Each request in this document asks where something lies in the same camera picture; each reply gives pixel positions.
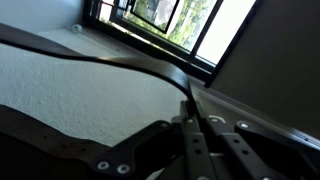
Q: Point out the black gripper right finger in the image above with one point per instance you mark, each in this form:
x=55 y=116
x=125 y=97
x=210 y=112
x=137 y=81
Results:
x=233 y=146

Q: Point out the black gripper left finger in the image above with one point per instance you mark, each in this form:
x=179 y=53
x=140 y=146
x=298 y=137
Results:
x=196 y=143

